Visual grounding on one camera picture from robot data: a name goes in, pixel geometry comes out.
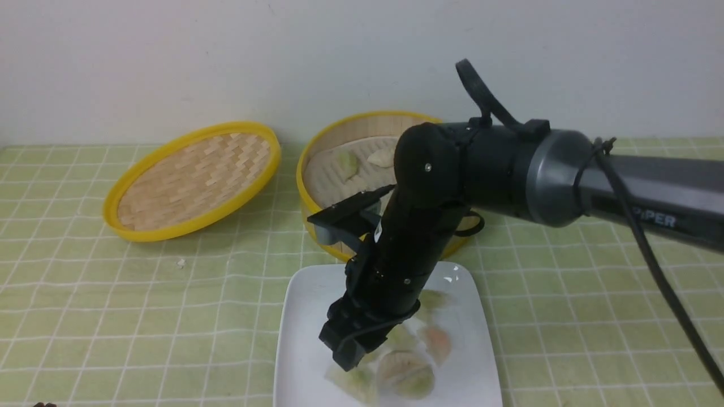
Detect green dumpling plate centre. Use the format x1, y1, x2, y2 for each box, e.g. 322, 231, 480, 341
385, 323, 419, 351

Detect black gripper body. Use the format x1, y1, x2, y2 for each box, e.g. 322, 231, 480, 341
319, 257, 420, 371

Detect white square plate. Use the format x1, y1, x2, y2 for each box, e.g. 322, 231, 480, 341
273, 261, 503, 406

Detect yellow bamboo steamer basket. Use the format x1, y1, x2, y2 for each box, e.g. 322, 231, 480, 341
296, 111, 438, 262

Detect yellow bamboo steamer lid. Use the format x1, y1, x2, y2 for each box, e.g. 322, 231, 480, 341
102, 122, 281, 242

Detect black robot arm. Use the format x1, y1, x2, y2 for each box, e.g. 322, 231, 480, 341
308, 59, 723, 377

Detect green dumpling plate bottom left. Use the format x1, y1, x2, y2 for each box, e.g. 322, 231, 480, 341
324, 365, 378, 406

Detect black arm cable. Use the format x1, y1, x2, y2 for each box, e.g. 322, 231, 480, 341
574, 137, 724, 396

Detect green checkered tablecloth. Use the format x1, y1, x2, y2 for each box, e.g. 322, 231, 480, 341
1, 144, 722, 406

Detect pink dumpling on plate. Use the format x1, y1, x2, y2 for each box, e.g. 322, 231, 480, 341
418, 326, 452, 366

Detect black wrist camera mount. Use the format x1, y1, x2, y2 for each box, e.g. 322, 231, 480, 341
306, 184, 395, 253

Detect green dumpling plate top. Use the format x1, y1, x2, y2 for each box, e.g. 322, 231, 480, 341
414, 289, 451, 320

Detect white dumpling in steamer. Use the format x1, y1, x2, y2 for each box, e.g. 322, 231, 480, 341
367, 148, 395, 169

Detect green dumpling plate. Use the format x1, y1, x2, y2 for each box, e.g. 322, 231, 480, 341
385, 323, 419, 351
324, 365, 378, 406
414, 289, 451, 320

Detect green dumpling in steamer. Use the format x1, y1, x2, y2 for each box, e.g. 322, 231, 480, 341
337, 150, 359, 181

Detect large dumpling on plate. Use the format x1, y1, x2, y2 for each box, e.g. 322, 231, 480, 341
377, 350, 436, 400

